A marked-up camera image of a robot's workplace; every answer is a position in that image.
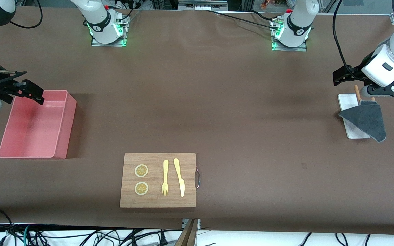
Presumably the dark grey cloth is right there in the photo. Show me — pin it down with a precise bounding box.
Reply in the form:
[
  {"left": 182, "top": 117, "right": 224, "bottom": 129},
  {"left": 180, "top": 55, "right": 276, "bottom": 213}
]
[{"left": 338, "top": 101, "right": 387, "bottom": 143}]

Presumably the wooden cutting board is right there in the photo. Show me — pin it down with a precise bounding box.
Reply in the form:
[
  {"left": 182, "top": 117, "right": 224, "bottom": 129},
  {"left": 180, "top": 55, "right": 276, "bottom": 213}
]
[{"left": 120, "top": 153, "right": 201, "bottom": 208}]

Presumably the yellow plastic knife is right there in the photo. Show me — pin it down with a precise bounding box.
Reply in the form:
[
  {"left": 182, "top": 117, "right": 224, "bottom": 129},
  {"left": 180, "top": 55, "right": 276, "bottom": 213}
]
[{"left": 173, "top": 158, "right": 185, "bottom": 197}]

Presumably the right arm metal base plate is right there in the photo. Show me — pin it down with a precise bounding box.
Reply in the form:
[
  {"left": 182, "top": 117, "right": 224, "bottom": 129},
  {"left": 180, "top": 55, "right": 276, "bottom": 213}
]
[{"left": 91, "top": 14, "right": 128, "bottom": 47}]

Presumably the brown table cover sheet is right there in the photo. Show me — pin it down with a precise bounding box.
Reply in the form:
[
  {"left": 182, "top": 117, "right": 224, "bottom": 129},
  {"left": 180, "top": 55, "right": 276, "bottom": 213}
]
[{"left": 0, "top": 7, "right": 394, "bottom": 236}]

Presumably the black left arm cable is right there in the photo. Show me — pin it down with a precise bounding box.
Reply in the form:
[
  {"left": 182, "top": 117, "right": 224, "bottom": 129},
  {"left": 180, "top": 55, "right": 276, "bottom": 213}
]
[{"left": 333, "top": 0, "right": 367, "bottom": 81}]

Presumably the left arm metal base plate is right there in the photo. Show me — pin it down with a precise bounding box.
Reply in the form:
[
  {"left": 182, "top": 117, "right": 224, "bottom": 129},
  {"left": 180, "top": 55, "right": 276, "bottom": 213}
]
[{"left": 271, "top": 19, "right": 307, "bottom": 52}]

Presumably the black cable on table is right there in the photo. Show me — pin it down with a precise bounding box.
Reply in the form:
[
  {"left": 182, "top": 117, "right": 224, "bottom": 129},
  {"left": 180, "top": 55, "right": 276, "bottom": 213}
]
[{"left": 204, "top": 10, "right": 281, "bottom": 30}]

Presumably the metal table edge bracket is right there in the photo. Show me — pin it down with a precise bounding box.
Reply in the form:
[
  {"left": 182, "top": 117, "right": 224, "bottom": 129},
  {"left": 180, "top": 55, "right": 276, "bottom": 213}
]
[{"left": 182, "top": 219, "right": 201, "bottom": 230}]

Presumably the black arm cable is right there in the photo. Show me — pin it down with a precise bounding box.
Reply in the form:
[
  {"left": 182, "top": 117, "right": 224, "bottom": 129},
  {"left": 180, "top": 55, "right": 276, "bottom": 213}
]
[
  {"left": 10, "top": 0, "right": 43, "bottom": 29},
  {"left": 333, "top": 0, "right": 367, "bottom": 81}
]

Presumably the wooden plank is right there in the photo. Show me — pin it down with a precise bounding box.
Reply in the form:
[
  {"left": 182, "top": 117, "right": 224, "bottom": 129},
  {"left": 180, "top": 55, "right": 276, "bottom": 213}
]
[{"left": 175, "top": 219, "right": 199, "bottom": 246}]

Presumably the white rectangular tray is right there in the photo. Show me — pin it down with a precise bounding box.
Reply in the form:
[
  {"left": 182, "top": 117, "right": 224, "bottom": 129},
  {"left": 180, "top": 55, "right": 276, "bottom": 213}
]
[{"left": 338, "top": 94, "right": 371, "bottom": 139}]

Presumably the lemon slice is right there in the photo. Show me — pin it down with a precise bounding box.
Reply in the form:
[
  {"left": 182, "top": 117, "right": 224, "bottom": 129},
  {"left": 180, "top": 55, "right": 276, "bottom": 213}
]
[
  {"left": 135, "top": 182, "right": 149, "bottom": 196},
  {"left": 135, "top": 164, "right": 149, "bottom": 178}
]

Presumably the pink plastic bin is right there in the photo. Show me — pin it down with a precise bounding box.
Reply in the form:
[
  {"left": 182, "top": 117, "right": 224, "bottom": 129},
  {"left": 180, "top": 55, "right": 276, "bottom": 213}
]
[{"left": 0, "top": 90, "right": 77, "bottom": 159}]

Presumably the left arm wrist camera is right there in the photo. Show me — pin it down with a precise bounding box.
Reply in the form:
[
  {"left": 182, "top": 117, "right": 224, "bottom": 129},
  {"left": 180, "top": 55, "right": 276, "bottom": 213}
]
[{"left": 360, "top": 73, "right": 394, "bottom": 98}]

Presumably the aluminium frame rail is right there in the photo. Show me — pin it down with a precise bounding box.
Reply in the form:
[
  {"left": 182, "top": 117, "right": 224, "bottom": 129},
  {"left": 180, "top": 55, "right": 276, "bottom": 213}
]
[{"left": 178, "top": 0, "right": 229, "bottom": 11}]

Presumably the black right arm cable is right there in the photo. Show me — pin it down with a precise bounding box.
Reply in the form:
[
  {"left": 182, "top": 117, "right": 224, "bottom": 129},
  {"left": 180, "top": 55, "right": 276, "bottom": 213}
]
[{"left": 10, "top": 0, "right": 43, "bottom": 29}]

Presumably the yellow plastic fork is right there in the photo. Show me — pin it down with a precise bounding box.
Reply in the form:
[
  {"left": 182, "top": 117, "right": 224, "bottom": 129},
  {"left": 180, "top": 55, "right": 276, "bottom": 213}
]
[{"left": 162, "top": 160, "right": 169, "bottom": 196}]

